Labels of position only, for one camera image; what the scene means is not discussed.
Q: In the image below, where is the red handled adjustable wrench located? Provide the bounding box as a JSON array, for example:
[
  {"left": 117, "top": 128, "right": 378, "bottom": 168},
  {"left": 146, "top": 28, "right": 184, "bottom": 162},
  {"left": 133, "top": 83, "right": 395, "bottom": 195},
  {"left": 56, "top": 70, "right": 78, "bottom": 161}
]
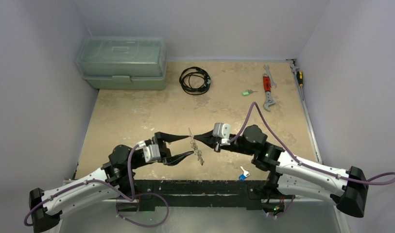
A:
[{"left": 263, "top": 74, "right": 275, "bottom": 112}]

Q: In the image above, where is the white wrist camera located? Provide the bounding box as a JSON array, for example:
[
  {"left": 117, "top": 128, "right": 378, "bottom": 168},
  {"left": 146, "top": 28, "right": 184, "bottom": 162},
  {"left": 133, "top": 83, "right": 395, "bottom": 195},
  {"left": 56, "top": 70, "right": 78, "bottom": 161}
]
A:
[
  {"left": 212, "top": 123, "right": 231, "bottom": 146},
  {"left": 137, "top": 140, "right": 161, "bottom": 163}
]

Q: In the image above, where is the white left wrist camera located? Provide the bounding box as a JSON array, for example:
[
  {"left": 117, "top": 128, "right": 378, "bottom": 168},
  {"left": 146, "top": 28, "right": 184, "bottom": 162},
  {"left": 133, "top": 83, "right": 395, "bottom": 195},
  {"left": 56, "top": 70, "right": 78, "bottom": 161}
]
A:
[{"left": 137, "top": 140, "right": 161, "bottom": 163}]

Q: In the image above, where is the green plastic toolbox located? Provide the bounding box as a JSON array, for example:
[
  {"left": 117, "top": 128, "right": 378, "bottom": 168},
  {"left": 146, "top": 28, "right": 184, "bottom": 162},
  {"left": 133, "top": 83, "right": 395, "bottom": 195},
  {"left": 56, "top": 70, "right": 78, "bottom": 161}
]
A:
[{"left": 76, "top": 36, "right": 168, "bottom": 90}]

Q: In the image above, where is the aluminium side rail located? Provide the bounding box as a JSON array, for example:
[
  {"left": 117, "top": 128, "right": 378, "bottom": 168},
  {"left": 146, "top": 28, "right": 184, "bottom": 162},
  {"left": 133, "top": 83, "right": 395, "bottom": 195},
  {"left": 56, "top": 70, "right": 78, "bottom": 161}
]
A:
[{"left": 286, "top": 59, "right": 350, "bottom": 233}]

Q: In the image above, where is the green tagged key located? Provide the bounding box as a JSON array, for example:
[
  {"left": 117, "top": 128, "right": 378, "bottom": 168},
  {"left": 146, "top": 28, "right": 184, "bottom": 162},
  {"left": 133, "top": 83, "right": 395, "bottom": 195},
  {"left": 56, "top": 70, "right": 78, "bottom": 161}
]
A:
[{"left": 242, "top": 89, "right": 257, "bottom": 96}]

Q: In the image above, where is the silver open-end wrench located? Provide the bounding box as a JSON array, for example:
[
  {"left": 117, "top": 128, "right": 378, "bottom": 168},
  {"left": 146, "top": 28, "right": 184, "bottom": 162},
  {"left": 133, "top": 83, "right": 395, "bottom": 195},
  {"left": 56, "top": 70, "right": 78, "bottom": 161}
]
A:
[{"left": 263, "top": 65, "right": 277, "bottom": 88}]

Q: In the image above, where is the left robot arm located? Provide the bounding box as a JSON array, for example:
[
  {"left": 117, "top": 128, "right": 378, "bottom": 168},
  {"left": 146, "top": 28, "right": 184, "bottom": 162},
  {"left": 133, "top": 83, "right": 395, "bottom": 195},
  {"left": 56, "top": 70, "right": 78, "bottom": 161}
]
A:
[{"left": 24, "top": 132, "right": 193, "bottom": 233}]

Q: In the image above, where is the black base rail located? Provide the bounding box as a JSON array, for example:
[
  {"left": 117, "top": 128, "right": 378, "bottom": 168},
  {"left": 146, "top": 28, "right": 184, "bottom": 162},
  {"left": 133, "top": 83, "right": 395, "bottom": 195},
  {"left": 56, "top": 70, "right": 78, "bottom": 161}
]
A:
[{"left": 116, "top": 180, "right": 283, "bottom": 212}]

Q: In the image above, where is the coiled black cable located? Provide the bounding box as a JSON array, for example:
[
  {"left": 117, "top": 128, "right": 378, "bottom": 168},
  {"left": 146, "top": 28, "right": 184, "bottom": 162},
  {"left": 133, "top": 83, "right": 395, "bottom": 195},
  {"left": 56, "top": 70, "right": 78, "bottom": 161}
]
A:
[{"left": 179, "top": 67, "right": 212, "bottom": 96}]

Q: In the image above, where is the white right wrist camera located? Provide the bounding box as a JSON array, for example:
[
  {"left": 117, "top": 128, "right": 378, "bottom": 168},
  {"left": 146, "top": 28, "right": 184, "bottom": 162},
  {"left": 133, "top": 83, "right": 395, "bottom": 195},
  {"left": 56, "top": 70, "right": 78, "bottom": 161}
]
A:
[{"left": 212, "top": 123, "right": 231, "bottom": 146}]

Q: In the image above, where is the yellow black screwdriver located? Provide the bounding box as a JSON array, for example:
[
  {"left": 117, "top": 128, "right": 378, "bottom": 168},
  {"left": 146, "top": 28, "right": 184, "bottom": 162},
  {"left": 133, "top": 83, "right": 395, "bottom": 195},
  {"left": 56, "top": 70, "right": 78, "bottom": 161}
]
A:
[{"left": 296, "top": 70, "right": 304, "bottom": 100}]

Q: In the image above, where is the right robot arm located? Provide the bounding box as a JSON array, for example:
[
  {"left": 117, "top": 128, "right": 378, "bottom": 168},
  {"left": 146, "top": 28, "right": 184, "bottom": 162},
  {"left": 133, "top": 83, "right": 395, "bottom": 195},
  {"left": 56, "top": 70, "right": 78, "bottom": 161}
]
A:
[{"left": 193, "top": 123, "right": 368, "bottom": 218}]

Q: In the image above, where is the large metal keyring with keys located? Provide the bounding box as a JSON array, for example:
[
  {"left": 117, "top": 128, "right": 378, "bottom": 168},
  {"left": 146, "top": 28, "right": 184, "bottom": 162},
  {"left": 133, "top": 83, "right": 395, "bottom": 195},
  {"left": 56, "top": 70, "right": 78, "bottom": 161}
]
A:
[{"left": 188, "top": 128, "right": 204, "bottom": 166}]

